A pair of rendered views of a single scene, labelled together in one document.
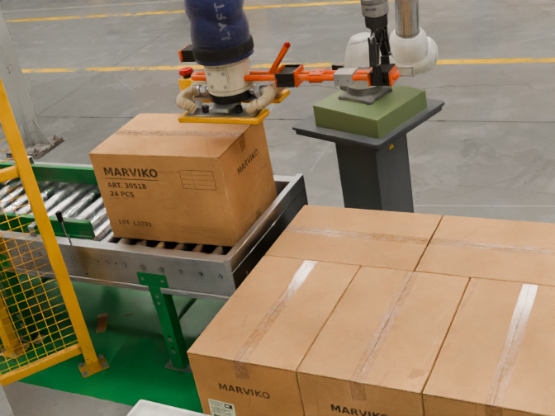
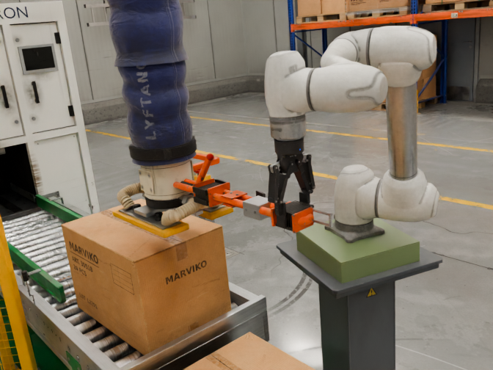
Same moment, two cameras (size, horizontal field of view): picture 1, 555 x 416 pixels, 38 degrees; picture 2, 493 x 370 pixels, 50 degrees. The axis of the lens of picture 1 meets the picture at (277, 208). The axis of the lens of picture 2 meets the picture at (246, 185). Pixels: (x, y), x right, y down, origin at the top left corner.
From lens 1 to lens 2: 1.65 m
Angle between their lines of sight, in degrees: 22
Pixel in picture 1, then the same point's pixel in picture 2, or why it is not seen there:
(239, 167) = (169, 277)
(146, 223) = (94, 304)
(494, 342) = not seen: outside the picture
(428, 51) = (423, 199)
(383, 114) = (353, 258)
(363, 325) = not seen: outside the picture
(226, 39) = (151, 139)
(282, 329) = not seen: outside the picture
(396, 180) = (374, 329)
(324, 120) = (303, 247)
